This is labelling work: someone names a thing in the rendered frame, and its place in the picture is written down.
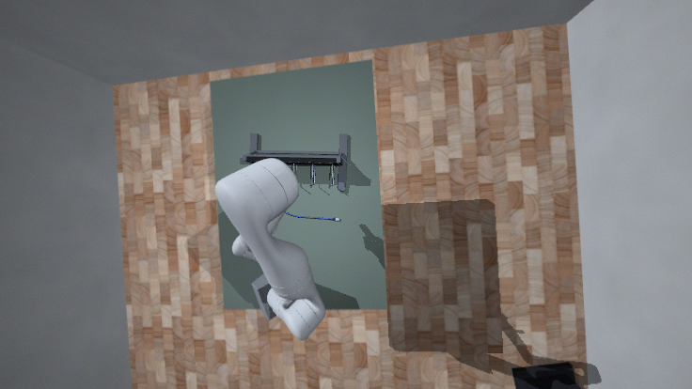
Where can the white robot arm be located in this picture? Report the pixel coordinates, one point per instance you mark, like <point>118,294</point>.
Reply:
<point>255,198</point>

